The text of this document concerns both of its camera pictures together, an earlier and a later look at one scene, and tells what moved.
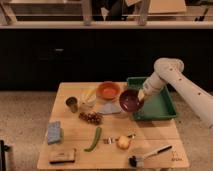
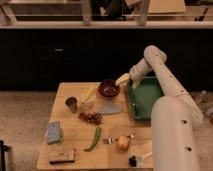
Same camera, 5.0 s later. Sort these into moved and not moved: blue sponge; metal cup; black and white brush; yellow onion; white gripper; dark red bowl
Moved: white gripper; dark red bowl
Not moved: blue sponge; black and white brush; yellow onion; metal cup
